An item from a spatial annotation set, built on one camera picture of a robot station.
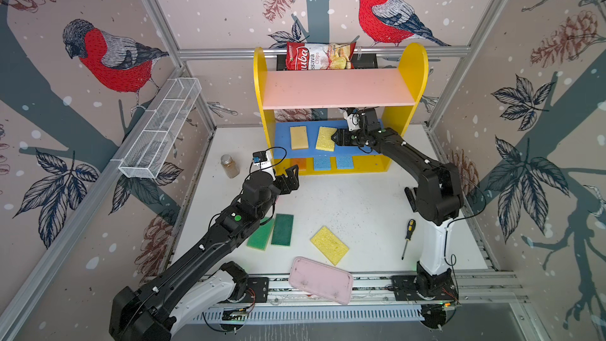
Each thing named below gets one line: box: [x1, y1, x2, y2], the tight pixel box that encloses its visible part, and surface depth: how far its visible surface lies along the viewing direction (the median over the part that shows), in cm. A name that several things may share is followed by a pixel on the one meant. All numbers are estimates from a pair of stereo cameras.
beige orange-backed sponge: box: [289, 126, 309, 150], surface depth 97 cm
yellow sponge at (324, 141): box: [315, 126, 338, 152], surface depth 96 cm
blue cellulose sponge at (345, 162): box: [336, 154, 354, 170], surface depth 106 cm
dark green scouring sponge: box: [270, 213, 295, 247], surface depth 87 cm
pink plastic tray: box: [288, 256, 354, 305], surface depth 74 cm
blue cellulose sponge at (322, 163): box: [314, 156, 331, 172], surface depth 105 cm
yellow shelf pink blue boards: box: [252, 43, 430, 177], surface depth 89 cm
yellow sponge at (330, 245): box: [310, 225, 350, 267], surface depth 83 cm
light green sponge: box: [246, 216, 275, 252], surface depth 85 cm
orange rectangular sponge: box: [291, 157, 307, 171], surface depth 106 cm
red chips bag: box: [285, 41, 357, 71], surface depth 89 cm
